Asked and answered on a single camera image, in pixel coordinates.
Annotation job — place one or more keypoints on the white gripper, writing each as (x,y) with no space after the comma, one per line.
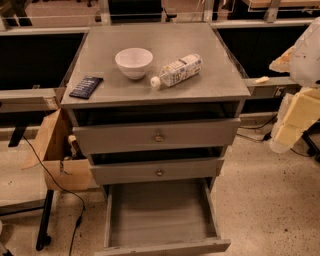
(306,61)

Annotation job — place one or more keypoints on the dark blue rxbar wrapper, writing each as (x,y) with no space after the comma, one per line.
(86,87)

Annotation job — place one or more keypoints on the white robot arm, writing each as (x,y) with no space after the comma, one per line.
(302,60)

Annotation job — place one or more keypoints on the grey middle drawer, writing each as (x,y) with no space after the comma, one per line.
(148,171)

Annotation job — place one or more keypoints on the grey drawer cabinet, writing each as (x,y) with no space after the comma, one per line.
(167,106)

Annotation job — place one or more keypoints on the grey open bottom drawer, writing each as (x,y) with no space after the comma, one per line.
(165,218)

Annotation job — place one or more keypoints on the grey top drawer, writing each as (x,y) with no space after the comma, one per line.
(132,137)

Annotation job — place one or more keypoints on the small yellow foam piece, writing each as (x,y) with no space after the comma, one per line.
(261,80)

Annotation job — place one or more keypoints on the plastic bottle white cap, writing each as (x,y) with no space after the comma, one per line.
(177,71)

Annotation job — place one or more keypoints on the white ceramic bowl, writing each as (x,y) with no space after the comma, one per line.
(134,62)

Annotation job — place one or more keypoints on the brown cardboard box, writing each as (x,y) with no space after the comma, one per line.
(51,148)

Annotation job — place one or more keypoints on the black table leg stand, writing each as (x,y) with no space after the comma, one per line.
(45,205)

